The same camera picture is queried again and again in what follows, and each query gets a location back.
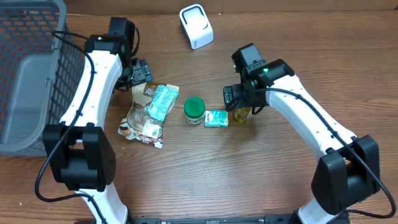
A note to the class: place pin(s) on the yellow dish soap bottle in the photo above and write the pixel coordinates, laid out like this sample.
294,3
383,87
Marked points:
240,114

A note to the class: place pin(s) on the white barcode scanner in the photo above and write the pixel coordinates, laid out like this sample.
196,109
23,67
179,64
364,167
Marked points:
196,26

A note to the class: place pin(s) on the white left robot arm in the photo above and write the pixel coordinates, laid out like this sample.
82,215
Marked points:
78,151

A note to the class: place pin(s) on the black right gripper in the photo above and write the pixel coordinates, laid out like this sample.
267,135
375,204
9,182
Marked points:
239,93

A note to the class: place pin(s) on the grey plastic mesh basket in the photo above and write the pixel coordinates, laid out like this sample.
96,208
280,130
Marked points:
39,73

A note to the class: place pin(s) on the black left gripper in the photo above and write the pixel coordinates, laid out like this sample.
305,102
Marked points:
141,73

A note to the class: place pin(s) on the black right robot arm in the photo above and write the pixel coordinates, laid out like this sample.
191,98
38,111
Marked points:
347,166

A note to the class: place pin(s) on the teal wet wipes pack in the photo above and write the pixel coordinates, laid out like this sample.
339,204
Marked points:
163,100

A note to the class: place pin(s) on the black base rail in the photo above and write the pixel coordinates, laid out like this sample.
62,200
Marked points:
199,221

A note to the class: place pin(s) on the brown nut snack bag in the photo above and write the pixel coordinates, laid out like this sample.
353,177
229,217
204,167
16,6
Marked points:
138,125

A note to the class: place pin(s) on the small teal tissue pack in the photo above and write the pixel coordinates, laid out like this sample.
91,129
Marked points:
216,119

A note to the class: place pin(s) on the green lid white jar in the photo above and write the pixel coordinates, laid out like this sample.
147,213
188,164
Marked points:
194,110

